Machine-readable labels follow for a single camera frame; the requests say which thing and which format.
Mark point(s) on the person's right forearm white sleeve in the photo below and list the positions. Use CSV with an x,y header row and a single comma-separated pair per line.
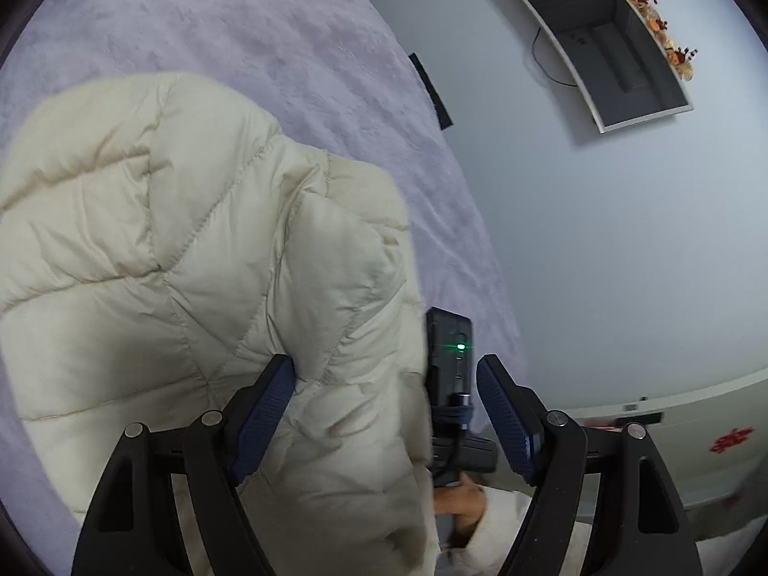
x,y
498,525

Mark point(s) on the wall-mounted flat screen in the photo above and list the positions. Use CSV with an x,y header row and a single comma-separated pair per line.
x,y
600,48

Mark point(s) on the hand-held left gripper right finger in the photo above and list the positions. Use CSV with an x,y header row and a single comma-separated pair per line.
x,y
510,420

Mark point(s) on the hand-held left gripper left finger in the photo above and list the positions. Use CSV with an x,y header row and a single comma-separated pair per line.
x,y
264,414

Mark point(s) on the orange artificial flower garland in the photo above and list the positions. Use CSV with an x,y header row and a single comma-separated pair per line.
x,y
666,36

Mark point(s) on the cream quilted puffer jacket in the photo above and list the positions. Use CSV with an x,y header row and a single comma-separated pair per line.
x,y
180,264

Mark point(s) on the red paper decoration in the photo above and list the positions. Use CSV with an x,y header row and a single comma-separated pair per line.
x,y
732,439

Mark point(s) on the white cabinet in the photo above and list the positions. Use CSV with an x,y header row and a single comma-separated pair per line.
x,y
708,408

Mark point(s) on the person's right hand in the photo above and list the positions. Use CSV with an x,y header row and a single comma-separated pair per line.
x,y
461,501

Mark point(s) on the purple bed blanket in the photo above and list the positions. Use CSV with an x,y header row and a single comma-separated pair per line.
x,y
240,30

